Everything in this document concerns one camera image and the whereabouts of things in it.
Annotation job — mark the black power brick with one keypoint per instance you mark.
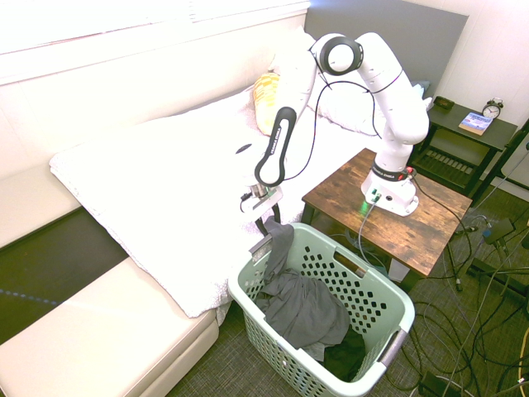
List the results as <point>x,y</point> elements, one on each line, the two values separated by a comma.
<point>434,386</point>

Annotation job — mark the beige bed frame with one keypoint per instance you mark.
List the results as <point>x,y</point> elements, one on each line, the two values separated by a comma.
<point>103,335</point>

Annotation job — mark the large white pillow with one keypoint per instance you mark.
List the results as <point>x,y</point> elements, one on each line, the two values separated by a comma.
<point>351,107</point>

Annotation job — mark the grey headboard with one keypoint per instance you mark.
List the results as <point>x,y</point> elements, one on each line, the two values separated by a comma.
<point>421,41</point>

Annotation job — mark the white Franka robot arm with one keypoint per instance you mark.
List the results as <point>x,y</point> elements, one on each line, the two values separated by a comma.
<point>401,116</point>

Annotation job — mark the rustic wooden side table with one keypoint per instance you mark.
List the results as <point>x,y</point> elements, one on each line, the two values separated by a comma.
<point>413,231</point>

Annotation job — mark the black garment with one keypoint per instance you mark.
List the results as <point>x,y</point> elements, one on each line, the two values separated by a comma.
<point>345,355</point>

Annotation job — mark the white quilted bed blanket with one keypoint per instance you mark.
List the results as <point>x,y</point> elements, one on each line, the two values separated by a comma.
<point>165,186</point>

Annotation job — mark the yellow patterned bolster pillow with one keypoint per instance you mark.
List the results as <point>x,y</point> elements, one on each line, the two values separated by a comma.
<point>264,89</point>

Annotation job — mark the light blue cloth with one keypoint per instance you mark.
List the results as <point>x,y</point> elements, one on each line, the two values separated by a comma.
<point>422,87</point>

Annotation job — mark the blue paperback book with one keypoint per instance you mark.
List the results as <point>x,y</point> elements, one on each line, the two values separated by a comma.
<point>476,122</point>

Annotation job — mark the white window blinds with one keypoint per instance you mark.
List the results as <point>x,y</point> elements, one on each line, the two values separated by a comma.
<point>124,20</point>

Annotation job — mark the black power adapter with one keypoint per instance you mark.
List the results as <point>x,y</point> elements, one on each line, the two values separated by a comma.
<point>500,231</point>

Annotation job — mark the black camera stand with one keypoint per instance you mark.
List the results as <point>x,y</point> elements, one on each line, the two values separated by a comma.
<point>506,157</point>

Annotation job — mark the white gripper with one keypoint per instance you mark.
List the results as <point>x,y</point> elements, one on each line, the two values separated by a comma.
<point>262,200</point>

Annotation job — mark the black twin-bell alarm clock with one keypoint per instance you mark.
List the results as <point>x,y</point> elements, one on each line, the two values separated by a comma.
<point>492,109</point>

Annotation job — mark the black bed base panel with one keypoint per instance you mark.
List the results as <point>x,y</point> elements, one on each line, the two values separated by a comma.
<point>49,264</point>

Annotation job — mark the small black box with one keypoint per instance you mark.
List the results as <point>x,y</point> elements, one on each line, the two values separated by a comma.
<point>443,102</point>

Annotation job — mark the black nightstand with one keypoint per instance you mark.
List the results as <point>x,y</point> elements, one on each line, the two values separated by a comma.
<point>463,140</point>

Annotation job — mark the dark grey shirt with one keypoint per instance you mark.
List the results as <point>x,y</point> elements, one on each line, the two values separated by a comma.
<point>301,306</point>

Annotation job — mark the pale green laundry basket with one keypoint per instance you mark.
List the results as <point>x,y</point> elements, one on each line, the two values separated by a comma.
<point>372,297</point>

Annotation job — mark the white plain pillow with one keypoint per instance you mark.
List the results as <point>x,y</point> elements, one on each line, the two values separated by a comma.
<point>289,58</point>

